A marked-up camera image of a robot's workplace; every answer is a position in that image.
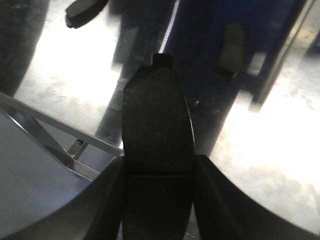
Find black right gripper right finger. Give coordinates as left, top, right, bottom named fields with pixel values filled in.
left=193, top=155, right=320, bottom=240

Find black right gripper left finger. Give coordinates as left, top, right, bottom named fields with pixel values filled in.
left=5, top=156, right=125, bottom=240

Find grey brake pad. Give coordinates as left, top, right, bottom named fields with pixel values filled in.
left=218, top=22, right=246, bottom=81
left=65, top=0, right=108, bottom=29
left=122, top=53, right=195, bottom=240

